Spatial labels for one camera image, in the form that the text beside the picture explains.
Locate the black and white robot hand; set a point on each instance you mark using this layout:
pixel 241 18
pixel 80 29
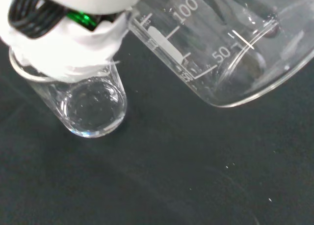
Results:
pixel 73 50

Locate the plain clear glass beaker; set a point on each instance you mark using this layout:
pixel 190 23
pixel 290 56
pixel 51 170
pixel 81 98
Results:
pixel 93 112

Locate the black table cloth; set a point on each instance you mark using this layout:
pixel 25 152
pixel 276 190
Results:
pixel 157 173

